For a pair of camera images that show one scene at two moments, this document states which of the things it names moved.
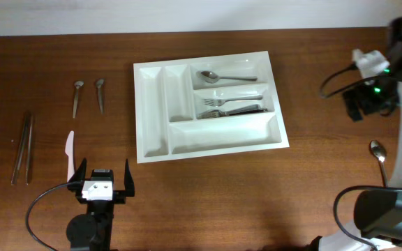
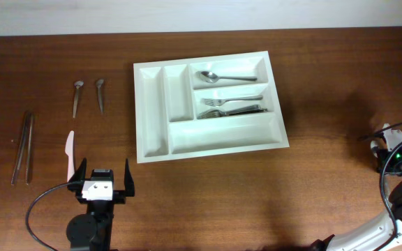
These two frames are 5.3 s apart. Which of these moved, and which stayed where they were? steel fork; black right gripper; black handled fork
Moved: black right gripper
Stayed: steel fork; black handled fork
